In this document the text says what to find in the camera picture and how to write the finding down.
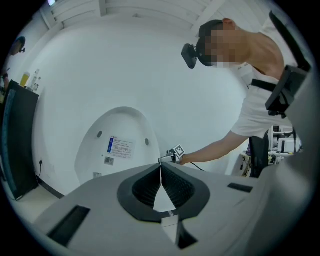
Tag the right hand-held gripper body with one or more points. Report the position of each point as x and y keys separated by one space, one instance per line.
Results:
x=179 y=150

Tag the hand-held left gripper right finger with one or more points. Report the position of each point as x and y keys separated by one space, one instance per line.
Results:
x=222 y=197

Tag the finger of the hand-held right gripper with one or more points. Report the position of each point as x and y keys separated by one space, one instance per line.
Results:
x=165 y=159

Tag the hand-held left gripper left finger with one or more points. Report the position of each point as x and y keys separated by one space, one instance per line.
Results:
x=95 y=205

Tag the white toilet lid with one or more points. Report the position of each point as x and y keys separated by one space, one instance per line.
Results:
x=120 y=130

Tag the person's right forearm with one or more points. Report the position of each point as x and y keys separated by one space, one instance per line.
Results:
x=215 y=150

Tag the black office chair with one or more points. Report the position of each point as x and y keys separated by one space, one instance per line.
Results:
x=258 y=155

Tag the white shirt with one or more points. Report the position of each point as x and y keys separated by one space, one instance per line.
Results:
x=260 y=112

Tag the black cabinet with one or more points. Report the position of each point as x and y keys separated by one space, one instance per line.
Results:
x=20 y=140

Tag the black chest device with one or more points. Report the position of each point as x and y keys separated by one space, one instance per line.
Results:
x=282 y=92

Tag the person's head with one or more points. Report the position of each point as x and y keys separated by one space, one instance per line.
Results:
x=250 y=47

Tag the clear bottles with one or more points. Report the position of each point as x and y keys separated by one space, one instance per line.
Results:
x=35 y=81

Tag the yellow drink cup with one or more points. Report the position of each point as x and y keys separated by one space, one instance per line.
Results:
x=24 y=80

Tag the black head camera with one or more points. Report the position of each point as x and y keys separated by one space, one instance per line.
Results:
x=189 y=56

